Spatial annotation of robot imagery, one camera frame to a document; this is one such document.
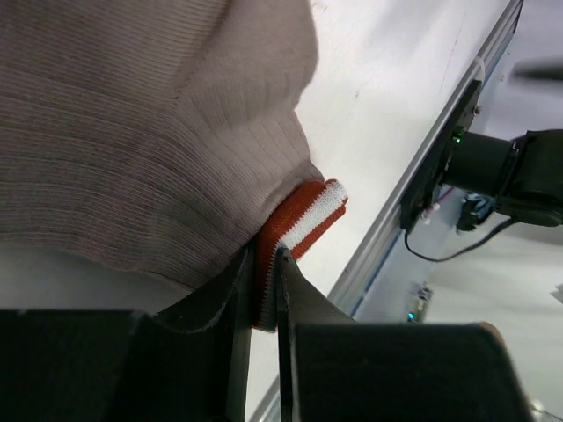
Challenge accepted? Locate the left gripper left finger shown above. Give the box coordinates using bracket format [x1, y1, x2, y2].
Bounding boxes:
[1, 247, 254, 421]

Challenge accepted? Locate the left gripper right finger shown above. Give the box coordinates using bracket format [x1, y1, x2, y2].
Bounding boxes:
[274, 249, 533, 422]

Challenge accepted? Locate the taupe sock red striped cuff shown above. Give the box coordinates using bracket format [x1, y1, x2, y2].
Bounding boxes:
[1, 1, 347, 331]

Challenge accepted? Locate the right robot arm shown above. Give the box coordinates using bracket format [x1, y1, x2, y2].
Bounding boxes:
[442, 129, 562, 227]

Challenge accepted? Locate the green circuit board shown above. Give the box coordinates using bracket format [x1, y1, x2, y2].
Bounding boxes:
[406, 287, 433, 324]

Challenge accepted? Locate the aluminium rail frame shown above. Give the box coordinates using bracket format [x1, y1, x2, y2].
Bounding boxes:
[250, 0, 527, 418]

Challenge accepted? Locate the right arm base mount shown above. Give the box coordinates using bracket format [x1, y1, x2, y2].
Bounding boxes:
[399, 79, 482, 232]

